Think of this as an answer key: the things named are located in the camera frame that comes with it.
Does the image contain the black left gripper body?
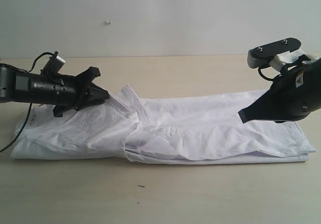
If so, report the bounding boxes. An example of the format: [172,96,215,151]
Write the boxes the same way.
[14,73,87,111]

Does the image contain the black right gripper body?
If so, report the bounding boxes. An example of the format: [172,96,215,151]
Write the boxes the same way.
[270,58,320,122]

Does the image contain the white t-shirt red lettering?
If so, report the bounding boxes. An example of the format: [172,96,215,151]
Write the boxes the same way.
[11,86,315,165]

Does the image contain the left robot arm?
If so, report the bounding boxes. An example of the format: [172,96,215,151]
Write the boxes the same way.
[1,63,110,117]

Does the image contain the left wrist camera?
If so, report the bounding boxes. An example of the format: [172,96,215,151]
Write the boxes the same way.
[41,51,66,77]

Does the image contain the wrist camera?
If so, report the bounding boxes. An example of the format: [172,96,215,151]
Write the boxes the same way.
[247,38,301,69]
[41,51,66,77]

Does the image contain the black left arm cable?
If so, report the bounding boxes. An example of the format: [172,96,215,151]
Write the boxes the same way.
[0,53,55,153]

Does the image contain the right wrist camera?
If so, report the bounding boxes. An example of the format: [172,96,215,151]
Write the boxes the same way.
[247,38,301,69]

